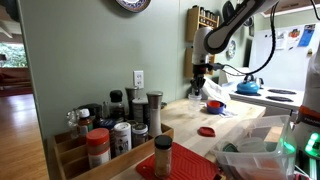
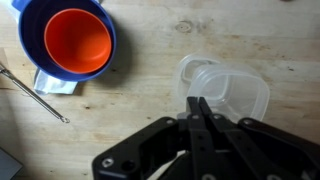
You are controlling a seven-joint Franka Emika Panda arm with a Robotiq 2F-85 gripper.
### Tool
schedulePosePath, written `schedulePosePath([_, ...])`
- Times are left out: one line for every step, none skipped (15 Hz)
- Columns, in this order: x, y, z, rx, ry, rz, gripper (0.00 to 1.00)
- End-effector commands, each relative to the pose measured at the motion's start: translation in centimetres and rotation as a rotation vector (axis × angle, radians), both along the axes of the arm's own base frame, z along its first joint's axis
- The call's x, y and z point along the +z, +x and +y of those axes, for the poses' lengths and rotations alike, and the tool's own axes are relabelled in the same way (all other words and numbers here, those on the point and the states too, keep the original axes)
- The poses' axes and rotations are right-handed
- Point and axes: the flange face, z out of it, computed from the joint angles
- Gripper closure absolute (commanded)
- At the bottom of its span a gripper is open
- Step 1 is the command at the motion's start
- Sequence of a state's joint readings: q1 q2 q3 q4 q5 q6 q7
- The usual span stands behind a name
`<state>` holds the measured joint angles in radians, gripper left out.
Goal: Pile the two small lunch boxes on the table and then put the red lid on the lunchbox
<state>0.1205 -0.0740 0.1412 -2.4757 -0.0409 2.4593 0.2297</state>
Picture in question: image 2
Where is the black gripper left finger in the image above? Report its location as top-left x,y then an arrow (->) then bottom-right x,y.
92,96 -> 214,180

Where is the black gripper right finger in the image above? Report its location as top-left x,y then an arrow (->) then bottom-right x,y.
198,97 -> 320,180

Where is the clear small lunch box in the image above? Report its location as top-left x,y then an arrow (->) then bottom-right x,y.
174,54 -> 231,101
186,64 -> 271,123

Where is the white cloth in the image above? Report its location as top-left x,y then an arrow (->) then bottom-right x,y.
0,0 -> 79,96

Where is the orange plastic cup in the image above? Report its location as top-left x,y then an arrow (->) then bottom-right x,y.
43,8 -> 113,75

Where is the thin metal utensil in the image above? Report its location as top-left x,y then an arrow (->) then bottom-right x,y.
0,63 -> 71,124

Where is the grey blue box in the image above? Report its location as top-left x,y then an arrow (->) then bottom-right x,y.
0,146 -> 24,180

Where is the blue bowl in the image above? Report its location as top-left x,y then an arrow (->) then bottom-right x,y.
11,0 -> 118,83

